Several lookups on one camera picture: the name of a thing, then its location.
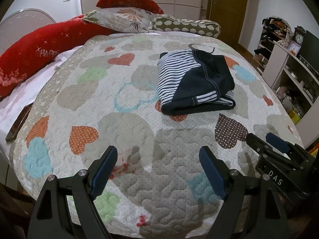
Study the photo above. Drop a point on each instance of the dark mantel clock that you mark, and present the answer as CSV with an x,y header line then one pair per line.
x,y
299,35

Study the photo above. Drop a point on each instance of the white shelf unit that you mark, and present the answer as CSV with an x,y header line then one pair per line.
x,y
294,79

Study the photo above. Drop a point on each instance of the olive dotted bolster pillow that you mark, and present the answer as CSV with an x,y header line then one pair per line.
x,y
169,23

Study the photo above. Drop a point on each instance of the heart pattern quilt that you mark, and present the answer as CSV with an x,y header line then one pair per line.
x,y
104,95

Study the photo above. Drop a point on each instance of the floral grey pillow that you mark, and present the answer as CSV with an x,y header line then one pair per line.
x,y
127,19

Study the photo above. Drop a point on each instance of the black smartphone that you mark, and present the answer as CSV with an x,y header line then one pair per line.
x,y
12,134

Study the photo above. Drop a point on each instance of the long red pillow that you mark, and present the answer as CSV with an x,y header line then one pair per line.
x,y
35,50

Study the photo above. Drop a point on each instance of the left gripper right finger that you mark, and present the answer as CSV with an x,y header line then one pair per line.
x,y
251,206

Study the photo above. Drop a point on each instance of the navy striped pants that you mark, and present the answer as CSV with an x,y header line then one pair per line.
x,y
194,81

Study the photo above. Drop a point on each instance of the white pink bed sheet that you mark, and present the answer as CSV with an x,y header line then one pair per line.
x,y
24,94

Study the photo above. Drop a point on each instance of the round white headboard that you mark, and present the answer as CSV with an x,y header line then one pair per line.
x,y
20,24

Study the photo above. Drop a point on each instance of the wooden door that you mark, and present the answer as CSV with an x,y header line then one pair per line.
x,y
229,14

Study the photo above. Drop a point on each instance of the red pillow by wardrobe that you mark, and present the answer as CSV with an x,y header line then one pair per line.
x,y
148,5

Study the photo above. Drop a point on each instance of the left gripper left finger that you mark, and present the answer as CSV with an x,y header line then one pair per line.
x,y
65,207

